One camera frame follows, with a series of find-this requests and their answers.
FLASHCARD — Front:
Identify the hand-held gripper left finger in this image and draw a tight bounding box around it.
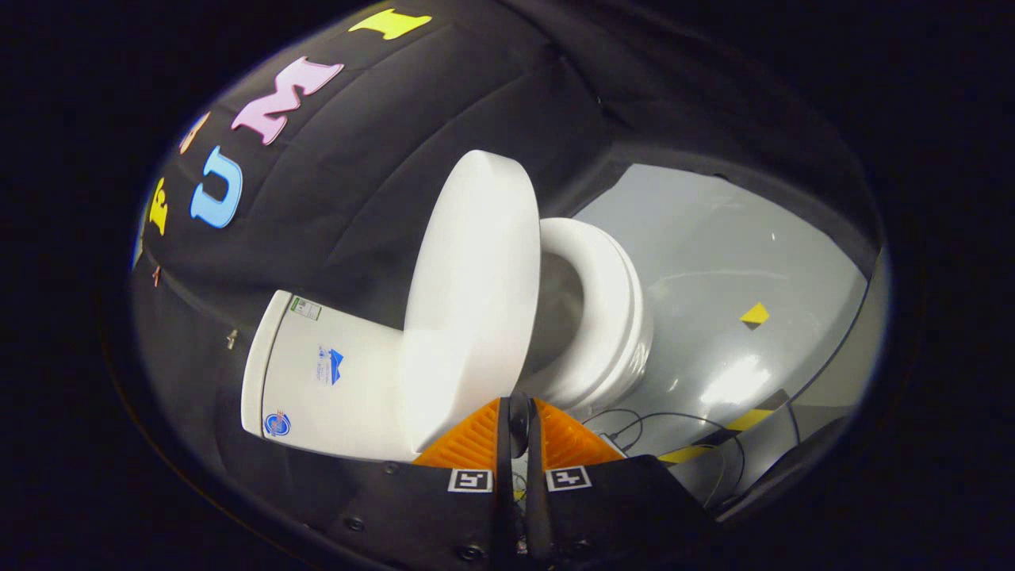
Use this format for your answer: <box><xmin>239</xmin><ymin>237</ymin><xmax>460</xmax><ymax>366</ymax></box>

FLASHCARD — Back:
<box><xmin>295</xmin><ymin>394</ymin><xmax>521</xmax><ymax>571</ymax></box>

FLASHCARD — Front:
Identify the white toilet with tank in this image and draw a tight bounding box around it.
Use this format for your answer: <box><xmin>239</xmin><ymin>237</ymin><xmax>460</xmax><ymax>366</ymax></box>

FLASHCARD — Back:
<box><xmin>240</xmin><ymin>262</ymin><xmax>656</xmax><ymax>463</ymax></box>

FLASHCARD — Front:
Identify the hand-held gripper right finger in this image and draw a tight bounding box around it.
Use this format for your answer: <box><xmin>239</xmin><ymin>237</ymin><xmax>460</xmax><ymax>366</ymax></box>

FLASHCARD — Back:
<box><xmin>520</xmin><ymin>395</ymin><xmax>719</xmax><ymax>571</ymax></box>

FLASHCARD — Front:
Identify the black backdrop cloth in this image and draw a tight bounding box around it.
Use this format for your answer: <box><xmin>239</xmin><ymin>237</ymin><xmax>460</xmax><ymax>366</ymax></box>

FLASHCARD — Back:
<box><xmin>131</xmin><ymin>0</ymin><xmax>883</xmax><ymax>556</ymax></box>

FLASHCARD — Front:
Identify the yellow black striped tape strip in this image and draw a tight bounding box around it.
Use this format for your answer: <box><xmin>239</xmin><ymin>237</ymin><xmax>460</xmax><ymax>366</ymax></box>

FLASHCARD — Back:
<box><xmin>657</xmin><ymin>389</ymin><xmax>794</xmax><ymax>466</ymax></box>

